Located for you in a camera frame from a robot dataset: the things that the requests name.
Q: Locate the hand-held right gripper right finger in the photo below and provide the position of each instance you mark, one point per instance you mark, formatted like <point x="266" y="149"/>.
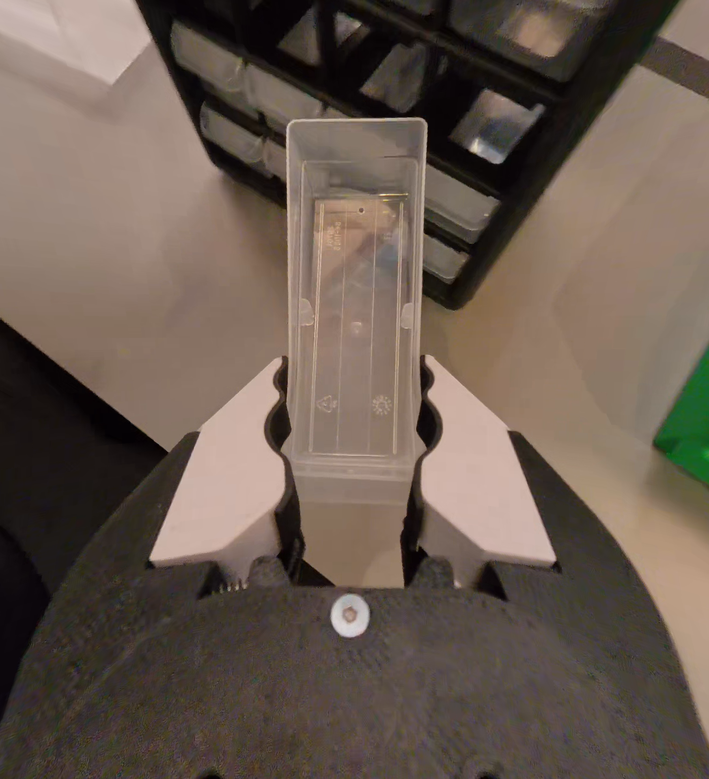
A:
<point x="482" y="493"/>

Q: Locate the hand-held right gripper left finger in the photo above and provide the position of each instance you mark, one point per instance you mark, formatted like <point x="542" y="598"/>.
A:
<point x="220" y="493"/>

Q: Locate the small clear plastic drawer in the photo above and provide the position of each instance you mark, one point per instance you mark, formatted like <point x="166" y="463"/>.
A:
<point x="354" y="365"/>

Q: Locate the rows of clear cabinet drawers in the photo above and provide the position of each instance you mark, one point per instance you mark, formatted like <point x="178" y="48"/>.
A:
<point x="458" y="207"/>

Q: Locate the black drawer cabinet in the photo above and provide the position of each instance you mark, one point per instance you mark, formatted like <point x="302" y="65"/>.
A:
<point x="543" y="182"/>

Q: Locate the green plastic bin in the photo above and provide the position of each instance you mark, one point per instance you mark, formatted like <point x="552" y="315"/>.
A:
<point x="707" y="426"/>

